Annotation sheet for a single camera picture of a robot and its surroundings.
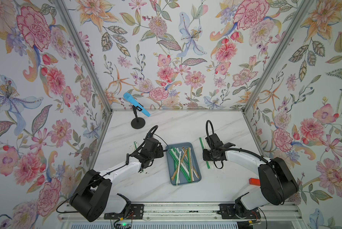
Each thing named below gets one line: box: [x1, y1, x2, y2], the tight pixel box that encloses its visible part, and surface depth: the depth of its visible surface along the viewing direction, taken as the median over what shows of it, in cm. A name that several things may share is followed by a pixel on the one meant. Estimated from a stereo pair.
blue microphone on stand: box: [123, 92, 151, 117], surface depth 98 cm
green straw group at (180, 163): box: [169, 147, 192, 184], surface depth 91 cm
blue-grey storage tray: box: [165, 142, 202, 187], surface depth 92 cm
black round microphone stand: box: [130, 104, 146, 130], surface depth 113 cm
